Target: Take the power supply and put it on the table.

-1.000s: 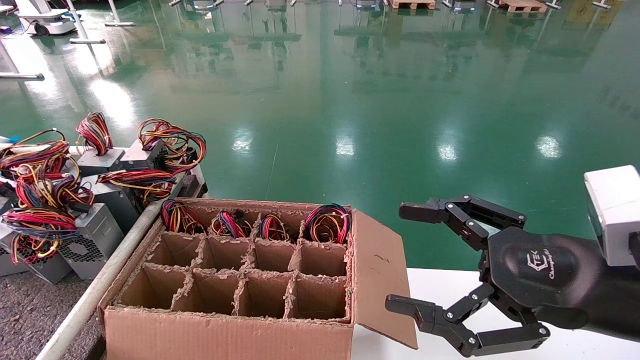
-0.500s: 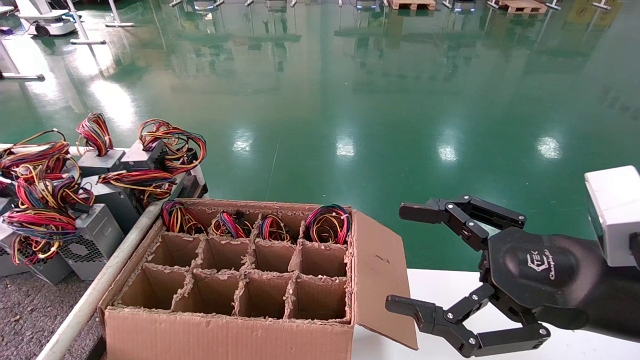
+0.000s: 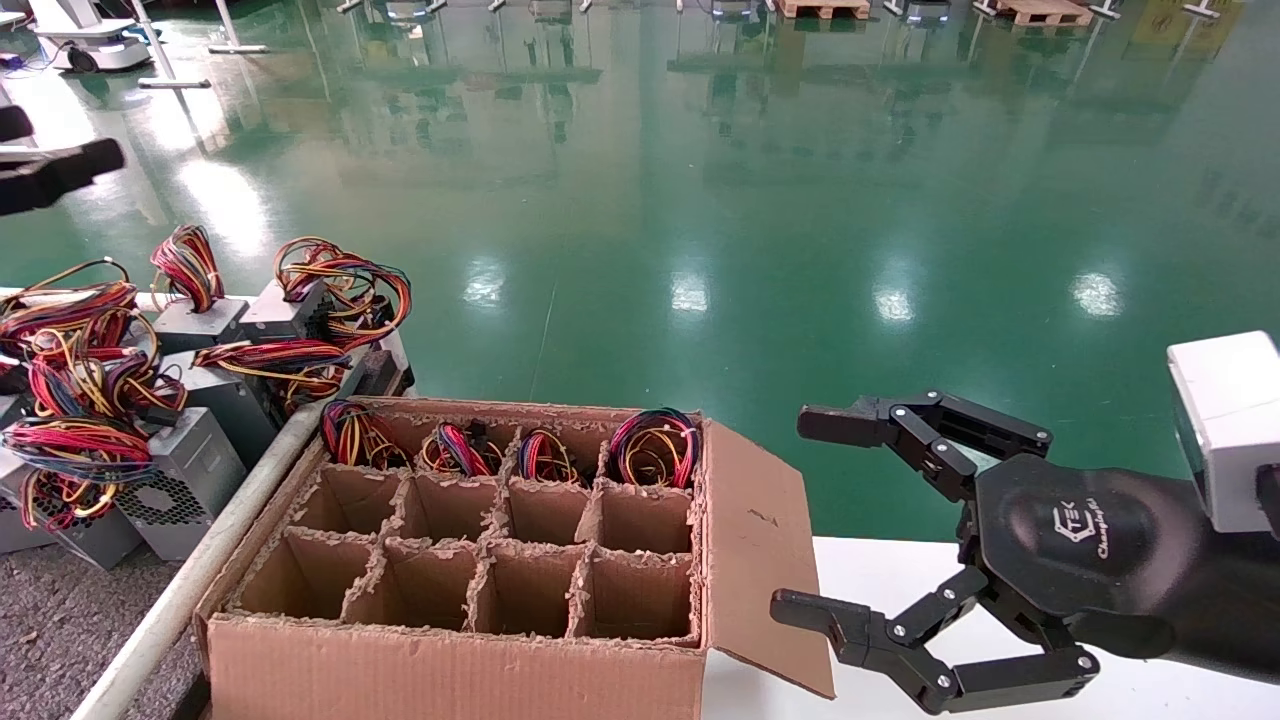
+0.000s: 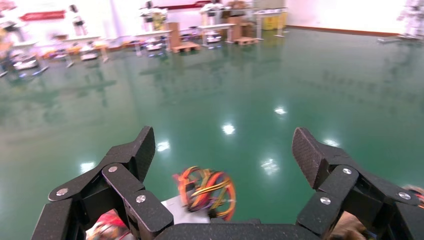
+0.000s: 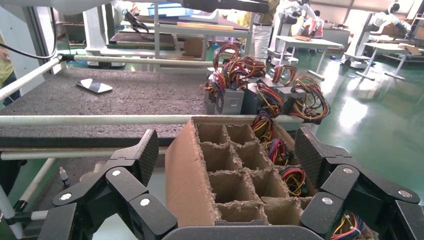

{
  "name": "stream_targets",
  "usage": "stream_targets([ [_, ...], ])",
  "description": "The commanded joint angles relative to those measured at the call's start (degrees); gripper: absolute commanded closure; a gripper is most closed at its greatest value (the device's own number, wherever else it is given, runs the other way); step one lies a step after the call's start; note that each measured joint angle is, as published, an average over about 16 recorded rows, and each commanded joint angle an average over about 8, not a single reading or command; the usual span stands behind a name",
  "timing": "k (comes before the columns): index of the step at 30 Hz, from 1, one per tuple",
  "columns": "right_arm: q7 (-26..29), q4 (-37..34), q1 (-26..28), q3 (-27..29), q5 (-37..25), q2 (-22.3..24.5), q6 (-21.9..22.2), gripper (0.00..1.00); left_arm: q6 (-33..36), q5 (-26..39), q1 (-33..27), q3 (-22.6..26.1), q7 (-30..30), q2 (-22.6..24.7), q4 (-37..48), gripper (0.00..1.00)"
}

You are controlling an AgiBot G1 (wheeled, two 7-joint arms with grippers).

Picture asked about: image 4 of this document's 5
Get light grey power supply unit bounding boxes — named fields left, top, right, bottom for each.
left=160, top=165, right=238, bottom=226

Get tall cardboard carton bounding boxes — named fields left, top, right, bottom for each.
left=166, top=21, right=181, bottom=51

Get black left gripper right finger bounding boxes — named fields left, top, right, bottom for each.
left=291, top=127, right=424, bottom=240

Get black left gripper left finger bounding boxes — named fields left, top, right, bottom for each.
left=31, top=125, right=175, bottom=240

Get wooden pallet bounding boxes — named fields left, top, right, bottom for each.
left=170, top=41, right=202, bottom=54
left=233, top=36, right=259, bottom=46

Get brown cardboard carton stack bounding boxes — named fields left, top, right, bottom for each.
left=226, top=14, right=254, bottom=42

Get red wall banner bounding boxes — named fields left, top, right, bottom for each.
left=19, top=9, right=67, bottom=22

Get white work table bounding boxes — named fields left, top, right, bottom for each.
left=197, top=23, right=237, bottom=46
left=134, top=29, right=173, bottom=56
left=253, top=8, right=288, bottom=39

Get yellow bin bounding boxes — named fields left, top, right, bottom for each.
left=263, top=13, right=288, bottom=31

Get grey honeycomb power supply unit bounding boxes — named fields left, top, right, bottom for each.
left=86, top=210, right=133, bottom=240

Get white humanoid robot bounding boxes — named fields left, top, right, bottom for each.
left=67, top=3, right=89, bottom=37
left=139, top=1, right=168, bottom=32
left=395, top=0, right=424, bottom=39

